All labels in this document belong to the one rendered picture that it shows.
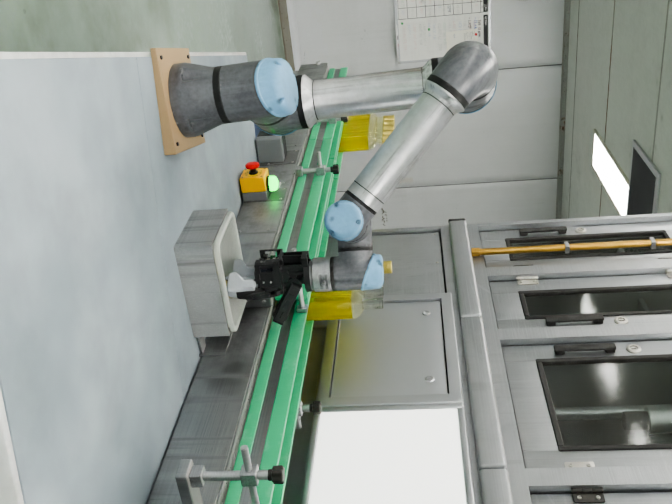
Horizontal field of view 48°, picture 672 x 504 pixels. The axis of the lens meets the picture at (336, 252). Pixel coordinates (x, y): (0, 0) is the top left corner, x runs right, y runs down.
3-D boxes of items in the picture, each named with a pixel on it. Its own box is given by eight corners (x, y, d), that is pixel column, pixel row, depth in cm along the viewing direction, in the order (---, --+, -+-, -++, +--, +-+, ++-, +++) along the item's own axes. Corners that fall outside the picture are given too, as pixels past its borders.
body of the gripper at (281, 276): (256, 249, 168) (311, 246, 166) (262, 283, 171) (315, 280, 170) (250, 266, 161) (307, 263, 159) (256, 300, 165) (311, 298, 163)
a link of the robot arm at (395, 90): (235, 72, 162) (496, 38, 154) (254, 90, 177) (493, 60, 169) (240, 128, 162) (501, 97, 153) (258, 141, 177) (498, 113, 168)
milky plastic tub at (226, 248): (195, 338, 164) (235, 337, 163) (174, 247, 153) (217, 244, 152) (213, 295, 179) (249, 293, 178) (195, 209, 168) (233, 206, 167)
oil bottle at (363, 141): (320, 154, 290) (394, 149, 287) (318, 140, 287) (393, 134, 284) (321, 148, 295) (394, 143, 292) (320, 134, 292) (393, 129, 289)
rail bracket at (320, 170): (294, 178, 229) (338, 175, 228) (291, 155, 226) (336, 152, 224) (296, 173, 233) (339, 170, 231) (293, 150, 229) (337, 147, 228)
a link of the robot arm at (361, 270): (382, 250, 168) (384, 289, 167) (333, 253, 169) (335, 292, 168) (380, 249, 160) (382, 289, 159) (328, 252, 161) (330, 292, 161)
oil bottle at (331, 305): (279, 323, 191) (364, 319, 189) (276, 304, 189) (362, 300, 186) (282, 311, 196) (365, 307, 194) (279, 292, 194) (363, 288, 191)
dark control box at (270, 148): (257, 164, 238) (284, 162, 237) (253, 139, 234) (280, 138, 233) (261, 154, 245) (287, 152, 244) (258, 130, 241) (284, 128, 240)
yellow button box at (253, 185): (241, 201, 214) (267, 200, 213) (237, 177, 210) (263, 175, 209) (245, 191, 220) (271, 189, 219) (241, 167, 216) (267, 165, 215)
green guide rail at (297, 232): (270, 274, 182) (304, 273, 181) (270, 271, 181) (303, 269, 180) (329, 70, 334) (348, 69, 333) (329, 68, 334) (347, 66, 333)
